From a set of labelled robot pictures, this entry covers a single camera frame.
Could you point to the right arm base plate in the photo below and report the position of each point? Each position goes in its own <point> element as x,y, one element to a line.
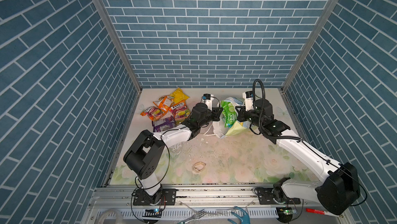
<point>268,196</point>

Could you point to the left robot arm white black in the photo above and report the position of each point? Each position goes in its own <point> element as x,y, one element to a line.
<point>145,153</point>

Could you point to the red white marker pen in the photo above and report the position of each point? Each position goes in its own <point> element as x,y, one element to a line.
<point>320,212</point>

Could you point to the yellow snack packet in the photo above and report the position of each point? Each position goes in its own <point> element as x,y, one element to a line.
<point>178,95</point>

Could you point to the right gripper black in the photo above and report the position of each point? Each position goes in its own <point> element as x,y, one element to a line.
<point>241,112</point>

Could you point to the beige rubber band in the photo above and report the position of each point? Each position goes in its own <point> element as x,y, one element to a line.
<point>198,167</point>

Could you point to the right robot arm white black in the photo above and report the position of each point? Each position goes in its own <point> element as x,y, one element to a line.
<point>337,187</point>

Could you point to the green snack packet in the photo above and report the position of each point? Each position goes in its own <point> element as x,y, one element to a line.
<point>229,113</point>

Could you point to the teal plastic tool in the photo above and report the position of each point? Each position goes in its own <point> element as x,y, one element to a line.
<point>241,214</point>

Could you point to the purple snack packet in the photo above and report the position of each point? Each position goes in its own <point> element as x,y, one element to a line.
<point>163,124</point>

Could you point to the orange snack packet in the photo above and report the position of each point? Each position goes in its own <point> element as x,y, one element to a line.
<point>164,103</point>

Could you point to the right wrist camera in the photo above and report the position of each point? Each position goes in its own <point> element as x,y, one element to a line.
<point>248,100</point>

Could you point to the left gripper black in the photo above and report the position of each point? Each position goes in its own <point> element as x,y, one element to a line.
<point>215,114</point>

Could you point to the pink colourful candy packet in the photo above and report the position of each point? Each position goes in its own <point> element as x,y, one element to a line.
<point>180,111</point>

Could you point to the floral paper gift bag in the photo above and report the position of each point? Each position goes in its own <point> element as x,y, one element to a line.
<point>239,127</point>

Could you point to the metal fork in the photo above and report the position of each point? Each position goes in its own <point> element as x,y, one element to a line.
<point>194,217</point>

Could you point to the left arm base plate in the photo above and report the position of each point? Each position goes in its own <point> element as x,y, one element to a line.
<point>163,196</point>

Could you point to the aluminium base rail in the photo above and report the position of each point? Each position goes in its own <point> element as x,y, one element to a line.
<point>207,195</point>

